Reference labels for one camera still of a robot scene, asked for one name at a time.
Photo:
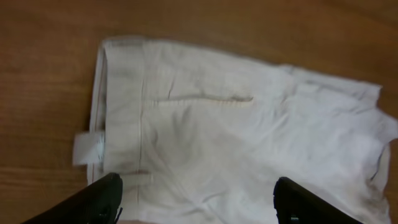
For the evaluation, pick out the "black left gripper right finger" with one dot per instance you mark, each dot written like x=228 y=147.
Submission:
x=297 y=205

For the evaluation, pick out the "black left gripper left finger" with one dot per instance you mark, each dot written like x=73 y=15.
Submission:
x=98 y=203

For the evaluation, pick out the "beige khaki shorts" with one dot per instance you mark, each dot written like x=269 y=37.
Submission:
x=202 y=136

